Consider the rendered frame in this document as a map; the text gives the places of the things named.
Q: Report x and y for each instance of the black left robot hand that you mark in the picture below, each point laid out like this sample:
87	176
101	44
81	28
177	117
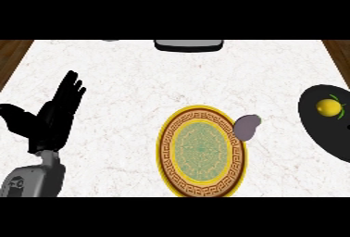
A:
55	123

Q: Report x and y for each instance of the black pan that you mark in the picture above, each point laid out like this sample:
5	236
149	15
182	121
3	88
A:
328	132

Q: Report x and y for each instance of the yellow lemon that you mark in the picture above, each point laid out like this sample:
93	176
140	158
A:
328	107

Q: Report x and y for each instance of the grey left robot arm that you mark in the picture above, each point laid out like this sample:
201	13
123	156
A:
36	180

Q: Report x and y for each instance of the grey and black appliance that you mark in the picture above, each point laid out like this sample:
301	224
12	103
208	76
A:
188	45

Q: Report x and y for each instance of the purple eggplant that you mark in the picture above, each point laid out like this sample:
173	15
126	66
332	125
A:
247	127

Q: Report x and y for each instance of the yellow patterned plate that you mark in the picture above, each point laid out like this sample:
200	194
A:
201	150

